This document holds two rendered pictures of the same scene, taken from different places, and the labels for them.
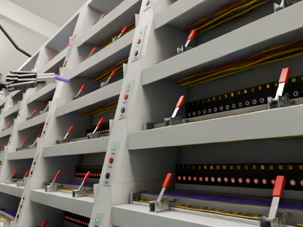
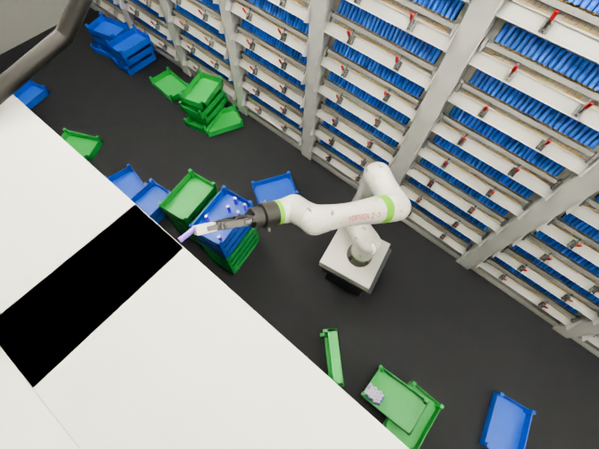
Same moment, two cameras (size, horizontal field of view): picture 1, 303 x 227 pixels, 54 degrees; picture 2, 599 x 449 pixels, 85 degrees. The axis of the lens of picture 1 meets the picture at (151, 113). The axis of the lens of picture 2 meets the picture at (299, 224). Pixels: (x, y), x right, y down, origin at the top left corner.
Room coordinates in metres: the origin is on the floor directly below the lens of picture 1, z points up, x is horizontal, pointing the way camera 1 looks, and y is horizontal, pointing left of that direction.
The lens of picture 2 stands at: (1.62, 0.59, 2.13)
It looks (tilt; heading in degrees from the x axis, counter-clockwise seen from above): 65 degrees down; 161
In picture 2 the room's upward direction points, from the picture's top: 4 degrees clockwise
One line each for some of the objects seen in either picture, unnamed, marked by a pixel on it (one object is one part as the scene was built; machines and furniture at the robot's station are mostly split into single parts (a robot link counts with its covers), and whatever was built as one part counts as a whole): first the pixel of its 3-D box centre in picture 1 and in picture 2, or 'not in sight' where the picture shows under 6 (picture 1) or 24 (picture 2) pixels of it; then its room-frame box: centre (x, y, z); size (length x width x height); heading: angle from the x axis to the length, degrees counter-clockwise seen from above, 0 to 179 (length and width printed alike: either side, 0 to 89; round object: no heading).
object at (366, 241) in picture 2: not in sight; (365, 243); (1.08, 1.16, 0.49); 0.16 x 0.13 x 0.19; 7
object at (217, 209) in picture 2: not in sight; (222, 216); (0.74, 0.45, 0.52); 0.30 x 0.20 x 0.08; 133
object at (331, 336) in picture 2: not in sight; (331, 357); (1.58, 0.86, 0.10); 0.30 x 0.08 x 0.20; 170
